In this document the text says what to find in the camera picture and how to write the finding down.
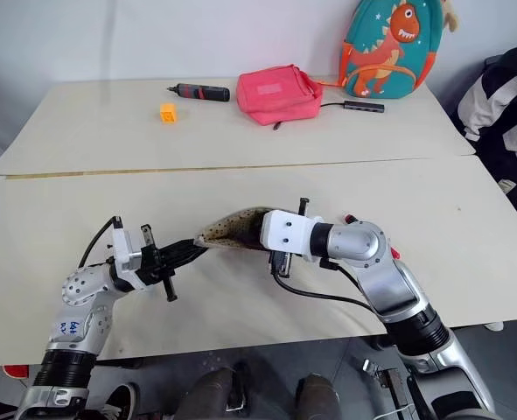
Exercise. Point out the red box under table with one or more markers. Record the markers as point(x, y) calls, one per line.
point(16, 371)

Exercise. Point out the black and white jacket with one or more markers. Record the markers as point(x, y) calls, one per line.
point(507, 122)

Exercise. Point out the metal clamp on floor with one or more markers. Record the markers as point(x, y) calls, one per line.
point(378, 372)

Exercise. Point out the white table foot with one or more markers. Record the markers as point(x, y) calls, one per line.
point(494, 326)

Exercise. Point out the beige plush pendant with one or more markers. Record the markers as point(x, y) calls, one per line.
point(451, 15)

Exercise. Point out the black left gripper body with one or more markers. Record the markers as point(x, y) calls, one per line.
point(151, 267)

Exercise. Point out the red pen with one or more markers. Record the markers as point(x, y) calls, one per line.
point(351, 217)

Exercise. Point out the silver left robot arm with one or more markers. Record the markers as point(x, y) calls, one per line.
point(78, 306)

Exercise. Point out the black red electric screwdriver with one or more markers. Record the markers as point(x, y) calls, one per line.
point(203, 92)

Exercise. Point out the grey checked fabric pouch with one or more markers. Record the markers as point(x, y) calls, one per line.
point(227, 227)

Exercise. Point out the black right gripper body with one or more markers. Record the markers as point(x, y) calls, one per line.
point(281, 264)

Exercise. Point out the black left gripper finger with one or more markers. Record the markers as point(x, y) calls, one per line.
point(183, 259)
point(181, 247)

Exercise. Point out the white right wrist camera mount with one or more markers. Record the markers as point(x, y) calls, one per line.
point(286, 232)

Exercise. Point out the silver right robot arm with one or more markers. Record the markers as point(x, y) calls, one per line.
point(393, 284)

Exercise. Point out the pink fabric pouch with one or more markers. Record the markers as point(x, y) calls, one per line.
point(275, 94)

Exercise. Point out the grey usb hub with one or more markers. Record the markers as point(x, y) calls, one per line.
point(365, 106)

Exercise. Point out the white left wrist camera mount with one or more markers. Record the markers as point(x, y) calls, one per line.
point(124, 258)

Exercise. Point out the black shoe white sole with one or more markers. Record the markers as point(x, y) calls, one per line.
point(124, 398)

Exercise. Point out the dark rounded shape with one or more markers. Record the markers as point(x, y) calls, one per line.
point(212, 394)
point(317, 396)

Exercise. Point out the teal dinosaur backpack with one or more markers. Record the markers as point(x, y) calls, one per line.
point(391, 57)

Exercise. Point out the small orange block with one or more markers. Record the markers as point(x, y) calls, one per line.
point(167, 114)

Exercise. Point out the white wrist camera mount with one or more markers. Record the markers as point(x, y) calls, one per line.
point(286, 232)
point(124, 258)

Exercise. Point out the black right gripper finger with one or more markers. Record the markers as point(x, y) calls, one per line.
point(256, 234)

